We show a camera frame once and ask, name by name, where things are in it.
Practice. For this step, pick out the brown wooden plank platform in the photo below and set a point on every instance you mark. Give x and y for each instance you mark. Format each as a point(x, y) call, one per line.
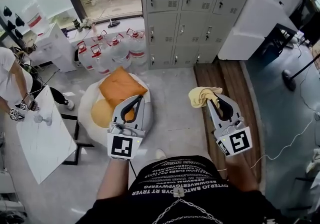
point(235, 85)

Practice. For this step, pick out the inverted water bottle red label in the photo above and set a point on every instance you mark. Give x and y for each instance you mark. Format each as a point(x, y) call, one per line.
point(35, 19)

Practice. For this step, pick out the white side cabinet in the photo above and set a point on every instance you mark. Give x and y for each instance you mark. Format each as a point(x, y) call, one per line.
point(252, 26)

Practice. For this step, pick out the clear glass goblet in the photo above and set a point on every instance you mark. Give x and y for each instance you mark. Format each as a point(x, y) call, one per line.
point(40, 119)

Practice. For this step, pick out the person's right forearm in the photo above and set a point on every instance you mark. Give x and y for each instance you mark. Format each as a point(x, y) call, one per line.
point(240, 173)

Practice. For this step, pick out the yellow wiping cloth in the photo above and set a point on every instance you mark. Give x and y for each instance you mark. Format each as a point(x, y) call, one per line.
point(197, 98)

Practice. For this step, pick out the black printed shirt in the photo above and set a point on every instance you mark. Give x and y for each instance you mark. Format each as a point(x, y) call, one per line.
point(120, 210)

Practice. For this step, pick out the orange square pillow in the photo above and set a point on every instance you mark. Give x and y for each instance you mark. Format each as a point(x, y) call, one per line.
point(120, 88)

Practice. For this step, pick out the white flower bouquet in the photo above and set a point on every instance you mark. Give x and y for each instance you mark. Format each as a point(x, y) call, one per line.
point(85, 23)

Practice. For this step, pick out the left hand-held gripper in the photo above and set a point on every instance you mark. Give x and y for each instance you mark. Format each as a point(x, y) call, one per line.
point(121, 147)

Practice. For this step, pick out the dark jar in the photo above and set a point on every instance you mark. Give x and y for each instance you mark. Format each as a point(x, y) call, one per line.
point(75, 23)

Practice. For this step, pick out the white marble table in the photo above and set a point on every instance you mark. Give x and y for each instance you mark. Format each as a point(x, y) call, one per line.
point(42, 148)

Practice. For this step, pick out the small pink bottle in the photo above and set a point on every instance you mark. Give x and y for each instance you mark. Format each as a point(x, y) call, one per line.
point(94, 28)

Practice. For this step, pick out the person's left forearm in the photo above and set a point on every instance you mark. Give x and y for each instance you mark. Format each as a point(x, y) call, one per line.
point(112, 180)

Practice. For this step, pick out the dark crumpled cloth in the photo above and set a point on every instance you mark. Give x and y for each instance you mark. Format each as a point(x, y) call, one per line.
point(113, 24)

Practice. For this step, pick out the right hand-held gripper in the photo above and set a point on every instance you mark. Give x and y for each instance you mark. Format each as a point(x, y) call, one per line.
point(237, 142)

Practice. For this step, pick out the grey metal locker cabinet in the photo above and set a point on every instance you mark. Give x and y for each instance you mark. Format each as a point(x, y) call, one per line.
point(197, 31)

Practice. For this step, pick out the white shoe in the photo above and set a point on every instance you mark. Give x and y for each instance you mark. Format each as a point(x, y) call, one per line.
point(160, 153)

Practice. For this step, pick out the yellow round cushion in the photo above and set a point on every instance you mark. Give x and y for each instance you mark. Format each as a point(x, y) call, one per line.
point(101, 114)

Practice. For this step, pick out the black metal desk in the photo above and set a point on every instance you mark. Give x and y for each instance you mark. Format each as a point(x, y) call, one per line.
point(280, 41)

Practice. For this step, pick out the black floor stand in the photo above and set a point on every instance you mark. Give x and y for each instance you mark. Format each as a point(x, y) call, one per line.
point(288, 80)

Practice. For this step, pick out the white beanbag seat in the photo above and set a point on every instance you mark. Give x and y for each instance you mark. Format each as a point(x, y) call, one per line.
point(86, 108)

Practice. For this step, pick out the black face mask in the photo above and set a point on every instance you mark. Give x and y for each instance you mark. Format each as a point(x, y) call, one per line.
point(11, 26)
point(19, 21)
point(7, 12)
point(18, 34)

